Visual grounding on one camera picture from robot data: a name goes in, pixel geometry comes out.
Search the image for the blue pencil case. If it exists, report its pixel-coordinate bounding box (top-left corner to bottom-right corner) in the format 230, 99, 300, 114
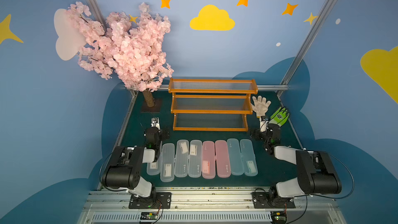
239, 139, 258, 176
227, 139, 244, 176

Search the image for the clear pencil case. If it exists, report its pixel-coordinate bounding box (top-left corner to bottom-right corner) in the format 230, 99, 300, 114
188, 140, 202, 178
160, 143, 175, 183
146, 153, 162, 176
175, 140, 189, 177

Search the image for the pink pencil case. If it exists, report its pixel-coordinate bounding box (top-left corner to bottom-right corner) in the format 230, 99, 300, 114
215, 140, 231, 178
202, 141, 216, 179

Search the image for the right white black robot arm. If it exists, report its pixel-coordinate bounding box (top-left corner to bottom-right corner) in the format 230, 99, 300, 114
249, 122, 342, 202

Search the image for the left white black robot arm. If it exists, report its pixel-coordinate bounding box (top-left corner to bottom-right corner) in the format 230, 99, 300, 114
99, 127, 170, 199

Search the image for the orange three-tier shelf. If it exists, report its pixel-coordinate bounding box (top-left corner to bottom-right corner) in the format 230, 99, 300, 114
169, 79, 258, 132

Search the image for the white knit glove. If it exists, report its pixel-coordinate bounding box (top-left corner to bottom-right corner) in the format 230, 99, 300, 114
251, 95, 272, 118

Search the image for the green white work glove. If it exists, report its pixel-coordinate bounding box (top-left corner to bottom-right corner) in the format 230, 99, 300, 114
269, 107, 290, 127

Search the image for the left small circuit board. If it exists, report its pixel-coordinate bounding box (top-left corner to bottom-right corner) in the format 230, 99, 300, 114
140, 212, 159, 221

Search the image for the small circuit board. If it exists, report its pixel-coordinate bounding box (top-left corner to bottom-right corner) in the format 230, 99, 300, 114
140, 212, 159, 221
271, 212, 287, 224

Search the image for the right small circuit board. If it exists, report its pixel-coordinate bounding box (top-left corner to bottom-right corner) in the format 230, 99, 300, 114
271, 212, 287, 224

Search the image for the pink cherry blossom tree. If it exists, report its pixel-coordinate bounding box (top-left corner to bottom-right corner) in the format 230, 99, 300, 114
66, 2, 174, 107

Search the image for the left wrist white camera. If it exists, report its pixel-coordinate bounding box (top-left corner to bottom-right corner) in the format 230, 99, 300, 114
151, 117, 161, 130

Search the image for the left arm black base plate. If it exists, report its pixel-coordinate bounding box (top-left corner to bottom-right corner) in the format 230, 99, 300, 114
128, 192, 172, 209

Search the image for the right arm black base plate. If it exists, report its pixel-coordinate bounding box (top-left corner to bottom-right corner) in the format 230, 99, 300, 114
251, 191, 295, 209

